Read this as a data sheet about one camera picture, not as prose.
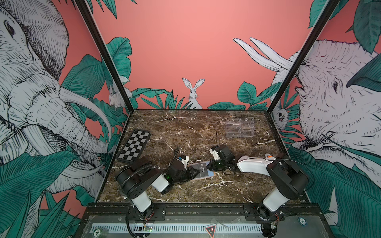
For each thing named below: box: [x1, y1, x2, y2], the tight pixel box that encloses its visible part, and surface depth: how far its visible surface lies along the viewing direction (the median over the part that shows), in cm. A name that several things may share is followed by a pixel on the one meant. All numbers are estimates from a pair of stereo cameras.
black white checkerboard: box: [116, 128, 152, 164], surface depth 97 cm
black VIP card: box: [191, 162, 209, 178], surface depth 90 cm
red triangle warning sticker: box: [205, 225, 216, 238], surface depth 70 cm
